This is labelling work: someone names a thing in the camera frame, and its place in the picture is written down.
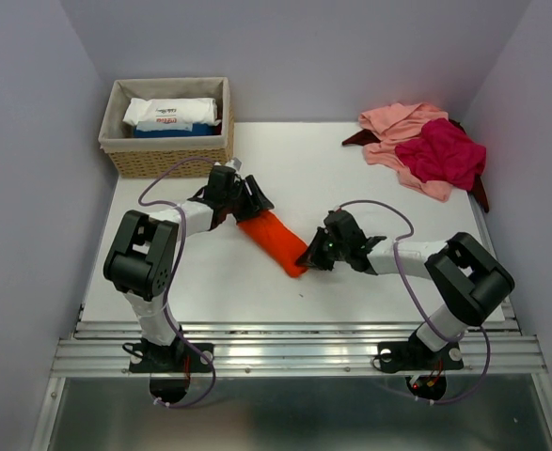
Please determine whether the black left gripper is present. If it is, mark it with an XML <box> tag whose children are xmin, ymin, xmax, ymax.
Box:
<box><xmin>223</xmin><ymin>175</ymin><xmax>273</xmax><ymax>224</ymax></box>

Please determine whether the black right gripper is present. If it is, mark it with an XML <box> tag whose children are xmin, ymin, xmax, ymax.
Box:
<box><xmin>296</xmin><ymin>226</ymin><xmax>348</xmax><ymax>271</ymax></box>

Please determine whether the orange t-shirt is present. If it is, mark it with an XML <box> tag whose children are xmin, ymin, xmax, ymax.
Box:
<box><xmin>237</xmin><ymin>210</ymin><xmax>308</xmax><ymax>278</ymax></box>

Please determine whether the woven wicker basket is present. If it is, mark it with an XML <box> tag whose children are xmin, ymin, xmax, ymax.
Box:
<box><xmin>98</xmin><ymin>77</ymin><xmax>234</xmax><ymax>179</ymax></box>

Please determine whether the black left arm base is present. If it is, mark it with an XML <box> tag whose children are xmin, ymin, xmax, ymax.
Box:
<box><xmin>121</xmin><ymin>339</ymin><xmax>216</xmax><ymax>409</ymax></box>

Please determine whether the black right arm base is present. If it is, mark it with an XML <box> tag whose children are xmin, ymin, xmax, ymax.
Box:
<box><xmin>371</xmin><ymin>334</ymin><xmax>465</xmax><ymax>403</ymax></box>

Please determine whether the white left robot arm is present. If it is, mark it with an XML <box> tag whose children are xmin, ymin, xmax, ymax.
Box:
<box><xmin>103</xmin><ymin>158</ymin><xmax>274</xmax><ymax>370</ymax></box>

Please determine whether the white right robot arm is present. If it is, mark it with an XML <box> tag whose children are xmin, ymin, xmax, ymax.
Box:
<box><xmin>296</xmin><ymin>209</ymin><xmax>515</xmax><ymax>366</ymax></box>

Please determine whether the white rolled t-shirt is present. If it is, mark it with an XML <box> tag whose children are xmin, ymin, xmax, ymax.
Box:
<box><xmin>123</xmin><ymin>98</ymin><xmax>220</xmax><ymax>126</ymax></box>

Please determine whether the blue rolled t-shirt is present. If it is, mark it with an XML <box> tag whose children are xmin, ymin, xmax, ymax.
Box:
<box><xmin>133</xmin><ymin>121</ymin><xmax>221</xmax><ymax>138</ymax></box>

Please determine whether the light pink t-shirt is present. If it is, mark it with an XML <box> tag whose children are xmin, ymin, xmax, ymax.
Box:
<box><xmin>358</xmin><ymin>102</ymin><xmax>451</xmax><ymax>202</ymax></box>

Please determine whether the magenta t-shirt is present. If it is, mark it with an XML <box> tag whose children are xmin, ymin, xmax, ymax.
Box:
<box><xmin>395</xmin><ymin>118</ymin><xmax>487</xmax><ymax>192</ymax></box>

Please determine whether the dark maroon t-shirt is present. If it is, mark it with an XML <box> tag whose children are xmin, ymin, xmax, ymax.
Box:
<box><xmin>342</xmin><ymin>118</ymin><xmax>490</xmax><ymax>212</ymax></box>

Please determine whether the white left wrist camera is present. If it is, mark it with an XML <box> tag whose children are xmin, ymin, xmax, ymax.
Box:
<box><xmin>226</xmin><ymin>158</ymin><xmax>242</xmax><ymax>172</ymax></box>

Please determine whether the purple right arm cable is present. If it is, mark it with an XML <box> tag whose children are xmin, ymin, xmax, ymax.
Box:
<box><xmin>331</xmin><ymin>199</ymin><xmax>493</xmax><ymax>407</ymax></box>

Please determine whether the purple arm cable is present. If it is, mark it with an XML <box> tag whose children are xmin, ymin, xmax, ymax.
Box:
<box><xmin>136</xmin><ymin>157</ymin><xmax>218</xmax><ymax>409</ymax></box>
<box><xmin>331</xmin><ymin>199</ymin><xmax>493</xmax><ymax>407</ymax></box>

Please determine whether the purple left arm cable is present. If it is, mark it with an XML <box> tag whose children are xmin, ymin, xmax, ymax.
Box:
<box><xmin>136</xmin><ymin>157</ymin><xmax>218</xmax><ymax>409</ymax></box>

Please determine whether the aluminium mounting rail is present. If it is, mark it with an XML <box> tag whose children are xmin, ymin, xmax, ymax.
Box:
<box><xmin>51</xmin><ymin>320</ymin><xmax>547</xmax><ymax>378</ymax></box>

